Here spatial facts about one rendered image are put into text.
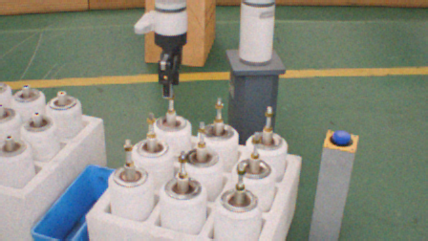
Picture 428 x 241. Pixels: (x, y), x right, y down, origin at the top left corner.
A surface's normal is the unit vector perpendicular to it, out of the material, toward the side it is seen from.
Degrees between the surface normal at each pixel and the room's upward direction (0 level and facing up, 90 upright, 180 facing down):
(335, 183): 90
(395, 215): 0
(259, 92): 90
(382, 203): 0
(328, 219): 90
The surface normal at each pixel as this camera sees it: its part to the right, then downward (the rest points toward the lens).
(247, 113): 0.14, 0.49
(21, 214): -0.32, 0.46
